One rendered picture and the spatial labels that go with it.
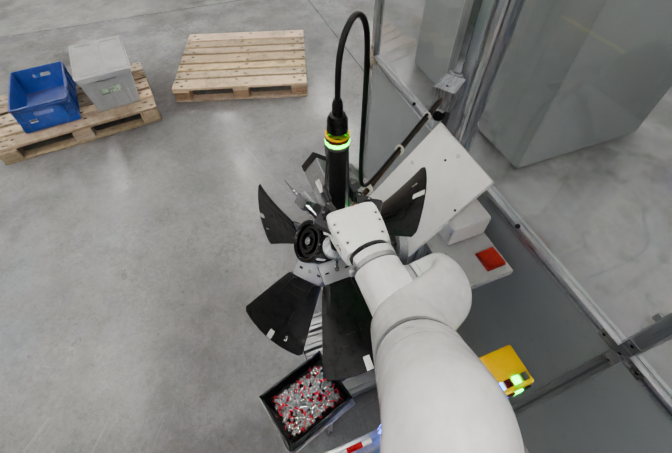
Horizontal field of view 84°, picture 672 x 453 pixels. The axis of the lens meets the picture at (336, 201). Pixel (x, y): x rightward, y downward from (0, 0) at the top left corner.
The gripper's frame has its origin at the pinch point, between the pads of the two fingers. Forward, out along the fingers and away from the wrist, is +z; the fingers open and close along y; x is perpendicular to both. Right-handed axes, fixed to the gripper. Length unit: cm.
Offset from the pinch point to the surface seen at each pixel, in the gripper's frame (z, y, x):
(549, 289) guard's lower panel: -18, 70, -60
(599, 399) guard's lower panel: -51, 70, -75
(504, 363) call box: -35, 33, -43
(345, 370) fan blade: -23.4, -7.1, -36.1
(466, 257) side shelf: 4, 54, -65
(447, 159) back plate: 15.2, 39.7, -18.4
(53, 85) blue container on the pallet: 312, -148, -134
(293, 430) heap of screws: -26, -23, -65
